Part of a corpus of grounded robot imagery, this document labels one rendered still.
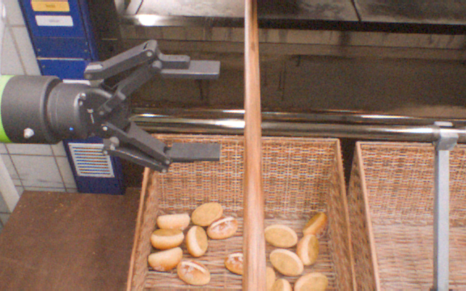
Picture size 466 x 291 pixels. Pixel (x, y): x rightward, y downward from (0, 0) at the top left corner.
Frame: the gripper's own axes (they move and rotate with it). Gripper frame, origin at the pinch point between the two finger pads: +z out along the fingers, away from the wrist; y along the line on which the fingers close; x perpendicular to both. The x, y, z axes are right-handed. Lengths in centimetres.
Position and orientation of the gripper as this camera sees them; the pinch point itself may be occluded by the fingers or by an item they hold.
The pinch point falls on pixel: (211, 114)
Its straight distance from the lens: 58.8
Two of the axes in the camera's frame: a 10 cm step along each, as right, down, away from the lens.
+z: 10.0, 0.3, -0.3
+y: 0.0, 7.5, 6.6
